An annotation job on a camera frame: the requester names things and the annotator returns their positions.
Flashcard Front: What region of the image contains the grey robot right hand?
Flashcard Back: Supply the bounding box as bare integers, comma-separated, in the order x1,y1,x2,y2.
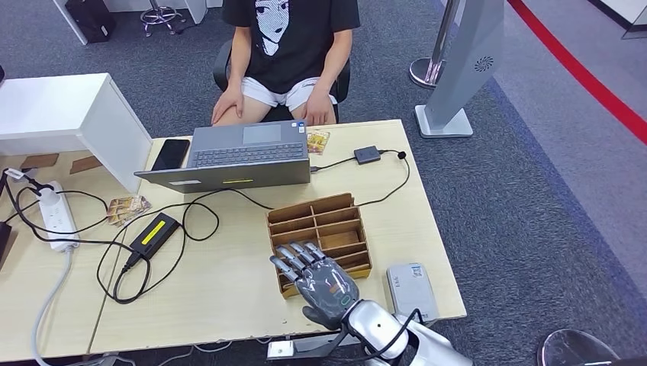
269,241,361,332

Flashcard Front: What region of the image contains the person's left hand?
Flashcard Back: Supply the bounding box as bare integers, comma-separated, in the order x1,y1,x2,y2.
303,86,333,127

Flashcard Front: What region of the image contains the person's right hand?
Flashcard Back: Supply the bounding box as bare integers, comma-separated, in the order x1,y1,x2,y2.
211,85,245,127

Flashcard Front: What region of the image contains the person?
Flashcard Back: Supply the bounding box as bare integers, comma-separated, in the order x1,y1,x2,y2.
211,0,362,127

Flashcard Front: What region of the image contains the wooden divided card organizer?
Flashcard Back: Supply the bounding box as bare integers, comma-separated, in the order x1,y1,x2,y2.
266,192,374,300

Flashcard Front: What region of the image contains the white card reader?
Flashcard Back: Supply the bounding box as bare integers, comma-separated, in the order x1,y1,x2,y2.
386,262,439,324

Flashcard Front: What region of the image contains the black office chair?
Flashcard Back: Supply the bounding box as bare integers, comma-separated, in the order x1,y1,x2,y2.
212,39,351,124

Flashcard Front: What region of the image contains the grey laptop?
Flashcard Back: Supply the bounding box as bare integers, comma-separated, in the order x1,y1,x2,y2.
134,120,312,195

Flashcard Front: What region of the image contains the small dark grey hub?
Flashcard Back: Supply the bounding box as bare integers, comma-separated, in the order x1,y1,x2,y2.
352,145,382,165

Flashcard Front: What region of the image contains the black smartphone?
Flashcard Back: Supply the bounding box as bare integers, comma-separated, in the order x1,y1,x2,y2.
150,139,192,172

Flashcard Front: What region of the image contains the white desk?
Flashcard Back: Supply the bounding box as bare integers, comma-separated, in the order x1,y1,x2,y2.
50,0,224,47

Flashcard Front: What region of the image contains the chrome stool base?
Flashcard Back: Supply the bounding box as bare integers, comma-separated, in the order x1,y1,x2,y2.
140,0,187,37

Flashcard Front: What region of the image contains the grey kiosk stand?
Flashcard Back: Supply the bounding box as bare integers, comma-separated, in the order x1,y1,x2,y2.
414,0,505,139

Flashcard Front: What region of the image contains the black power adapter yellow label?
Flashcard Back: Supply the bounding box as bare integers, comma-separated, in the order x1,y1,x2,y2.
128,212,182,261

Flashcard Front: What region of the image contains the brown cardboard piece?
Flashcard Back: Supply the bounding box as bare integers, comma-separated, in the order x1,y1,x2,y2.
20,153,60,171
69,155,102,176

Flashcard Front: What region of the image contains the black box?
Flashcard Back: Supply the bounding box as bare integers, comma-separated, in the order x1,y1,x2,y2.
66,0,117,45

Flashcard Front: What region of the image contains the white cabinet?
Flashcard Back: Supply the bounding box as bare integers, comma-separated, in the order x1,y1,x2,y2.
0,72,153,194

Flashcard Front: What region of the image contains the white power strip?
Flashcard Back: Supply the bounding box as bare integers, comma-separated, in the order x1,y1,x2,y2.
37,181,81,254

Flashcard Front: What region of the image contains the round grey dome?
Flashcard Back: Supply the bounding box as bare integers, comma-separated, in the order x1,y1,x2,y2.
536,329,622,366

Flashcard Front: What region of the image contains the white counter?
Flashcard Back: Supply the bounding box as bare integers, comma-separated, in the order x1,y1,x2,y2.
590,0,647,40

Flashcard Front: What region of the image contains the short black hub cable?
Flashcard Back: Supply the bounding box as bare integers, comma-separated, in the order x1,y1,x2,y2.
309,156,356,175

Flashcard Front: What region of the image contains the white under-desk bracket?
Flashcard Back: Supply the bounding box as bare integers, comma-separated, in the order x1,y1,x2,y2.
266,330,355,361

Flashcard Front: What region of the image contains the thin black charger cable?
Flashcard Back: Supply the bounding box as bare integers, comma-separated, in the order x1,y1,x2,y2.
172,149,411,243

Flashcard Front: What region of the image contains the chrome stanchion post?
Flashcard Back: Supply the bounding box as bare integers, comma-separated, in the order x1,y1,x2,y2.
409,0,461,89

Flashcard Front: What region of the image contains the black mains power cable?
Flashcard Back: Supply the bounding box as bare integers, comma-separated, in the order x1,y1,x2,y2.
0,169,187,306

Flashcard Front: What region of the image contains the white power strip cable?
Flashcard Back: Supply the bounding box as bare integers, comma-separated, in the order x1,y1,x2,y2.
30,248,77,366

